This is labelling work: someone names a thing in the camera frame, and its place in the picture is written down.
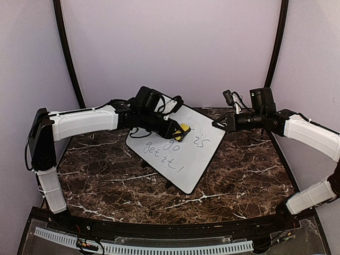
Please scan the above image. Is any yellow black eraser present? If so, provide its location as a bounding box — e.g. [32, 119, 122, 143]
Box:
[174, 123, 191, 140]

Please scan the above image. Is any right black frame post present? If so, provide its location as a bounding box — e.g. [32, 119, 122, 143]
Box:
[263, 0, 289, 88]

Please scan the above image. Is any black frame post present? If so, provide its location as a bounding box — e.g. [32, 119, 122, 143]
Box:
[263, 0, 289, 88]
[53, 0, 86, 109]

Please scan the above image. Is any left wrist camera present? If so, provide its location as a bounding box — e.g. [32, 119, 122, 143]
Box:
[156, 95, 184, 120]

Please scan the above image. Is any black front rail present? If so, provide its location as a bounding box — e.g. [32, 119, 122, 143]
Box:
[40, 211, 300, 240]

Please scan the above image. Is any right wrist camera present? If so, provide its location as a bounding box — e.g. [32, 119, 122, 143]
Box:
[223, 90, 243, 114]

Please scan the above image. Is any left black frame post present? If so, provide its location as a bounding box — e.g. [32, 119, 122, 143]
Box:
[53, 0, 86, 109]

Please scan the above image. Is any white whiteboard black frame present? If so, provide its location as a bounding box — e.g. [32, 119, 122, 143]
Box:
[125, 105, 225, 194]

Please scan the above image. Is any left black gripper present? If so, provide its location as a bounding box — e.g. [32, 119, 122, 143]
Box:
[139, 110, 184, 139]

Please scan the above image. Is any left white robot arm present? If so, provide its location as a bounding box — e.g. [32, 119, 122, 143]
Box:
[24, 86, 190, 232]

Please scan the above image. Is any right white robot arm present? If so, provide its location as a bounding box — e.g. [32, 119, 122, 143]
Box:
[212, 88, 339, 231]

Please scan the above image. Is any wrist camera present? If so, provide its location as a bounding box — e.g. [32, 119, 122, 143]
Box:
[223, 90, 243, 114]
[156, 95, 184, 120]

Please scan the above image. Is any white slotted cable duct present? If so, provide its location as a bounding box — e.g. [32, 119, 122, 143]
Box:
[34, 227, 253, 254]

